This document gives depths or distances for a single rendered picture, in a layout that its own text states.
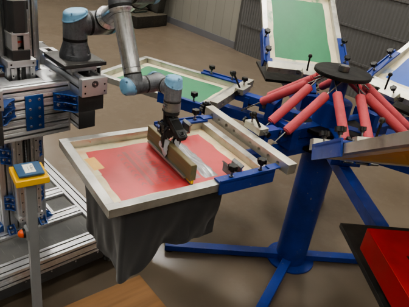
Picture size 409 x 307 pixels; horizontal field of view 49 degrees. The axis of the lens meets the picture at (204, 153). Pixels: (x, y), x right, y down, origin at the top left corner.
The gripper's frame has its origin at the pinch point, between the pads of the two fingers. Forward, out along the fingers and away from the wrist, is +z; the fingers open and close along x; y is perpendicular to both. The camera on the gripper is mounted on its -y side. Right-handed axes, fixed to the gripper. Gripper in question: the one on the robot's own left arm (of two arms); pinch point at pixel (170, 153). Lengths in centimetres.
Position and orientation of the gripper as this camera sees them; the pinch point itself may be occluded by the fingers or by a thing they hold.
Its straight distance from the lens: 199.5
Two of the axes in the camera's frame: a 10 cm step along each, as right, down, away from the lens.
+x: -8.3, 1.6, -5.3
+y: -5.4, -4.3, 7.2
